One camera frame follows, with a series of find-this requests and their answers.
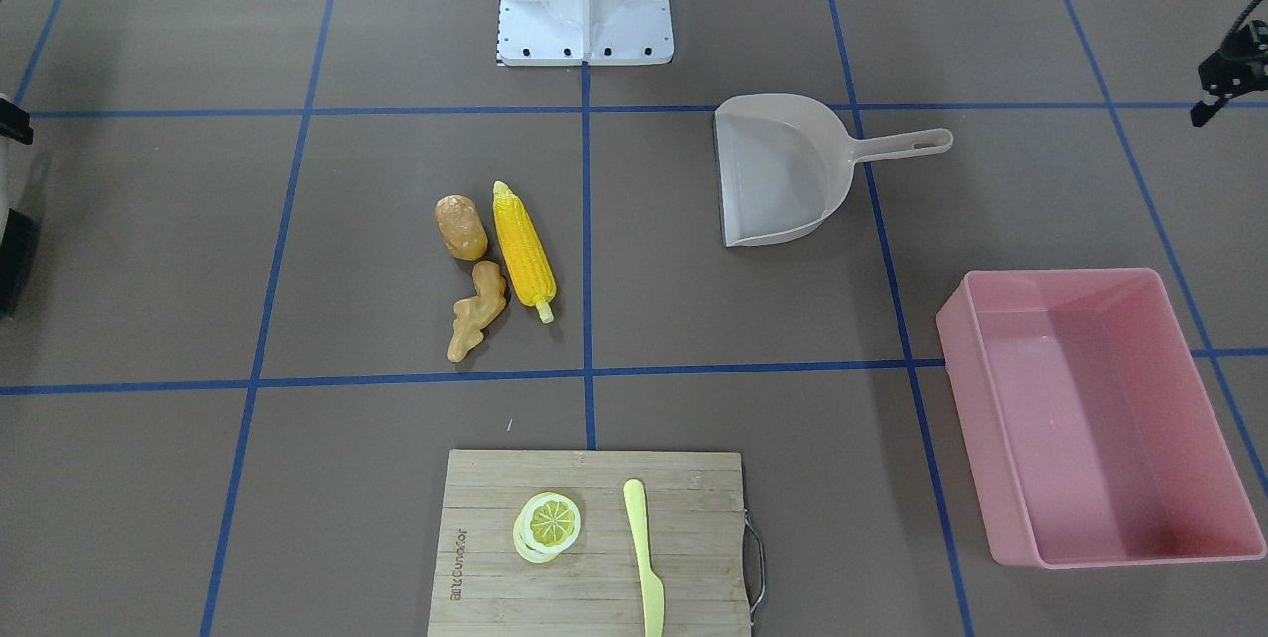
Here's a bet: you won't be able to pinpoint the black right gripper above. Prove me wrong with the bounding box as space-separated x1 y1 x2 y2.
0 94 36 146

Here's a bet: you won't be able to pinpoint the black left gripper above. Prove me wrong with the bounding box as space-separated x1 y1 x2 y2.
1189 20 1267 128

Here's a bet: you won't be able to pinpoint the brown toy potato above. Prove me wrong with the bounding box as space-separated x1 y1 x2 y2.
434 194 489 261

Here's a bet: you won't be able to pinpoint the beige plastic dustpan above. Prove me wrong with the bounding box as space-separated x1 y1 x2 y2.
713 93 954 247

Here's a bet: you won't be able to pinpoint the tan toy ginger root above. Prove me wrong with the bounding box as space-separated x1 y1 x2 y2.
448 261 508 365

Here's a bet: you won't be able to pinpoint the yellow toy corn cob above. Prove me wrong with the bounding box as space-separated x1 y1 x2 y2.
492 180 557 324

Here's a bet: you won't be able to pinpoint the beige brush black bristles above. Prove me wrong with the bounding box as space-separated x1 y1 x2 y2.
1 137 41 319

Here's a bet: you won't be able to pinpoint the pink plastic bin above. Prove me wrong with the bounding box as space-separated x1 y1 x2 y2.
936 268 1265 570

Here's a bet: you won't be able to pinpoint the bamboo cutting board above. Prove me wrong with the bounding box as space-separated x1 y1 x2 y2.
427 449 753 636

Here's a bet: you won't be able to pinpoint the yellow toy lemon slices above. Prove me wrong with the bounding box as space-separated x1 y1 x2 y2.
511 492 582 563

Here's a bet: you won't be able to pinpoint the yellow plastic toy knife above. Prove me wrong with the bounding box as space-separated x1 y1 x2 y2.
623 478 666 636

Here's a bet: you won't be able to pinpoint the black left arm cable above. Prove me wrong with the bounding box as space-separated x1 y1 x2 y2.
1220 0 1268 58

